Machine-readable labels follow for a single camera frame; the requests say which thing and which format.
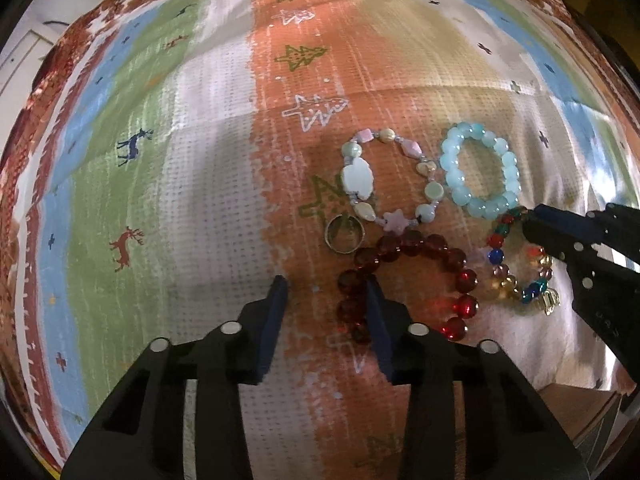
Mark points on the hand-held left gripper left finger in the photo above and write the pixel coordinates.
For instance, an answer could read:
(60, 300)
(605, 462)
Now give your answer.
(272, 320)

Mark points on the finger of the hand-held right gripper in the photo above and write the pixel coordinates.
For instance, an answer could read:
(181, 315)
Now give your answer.
(545, 240)
(560, 220)

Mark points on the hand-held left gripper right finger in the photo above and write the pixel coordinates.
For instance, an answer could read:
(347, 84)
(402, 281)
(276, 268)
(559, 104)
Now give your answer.
(378, 330)

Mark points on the brown wooden board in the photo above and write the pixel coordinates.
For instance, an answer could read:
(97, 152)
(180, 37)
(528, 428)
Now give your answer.
(585, 410)

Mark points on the striped printed blanket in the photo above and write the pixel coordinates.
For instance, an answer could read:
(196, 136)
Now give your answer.
(150, 185)

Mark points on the white headboard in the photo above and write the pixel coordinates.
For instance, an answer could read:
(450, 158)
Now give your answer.
(20, 55)

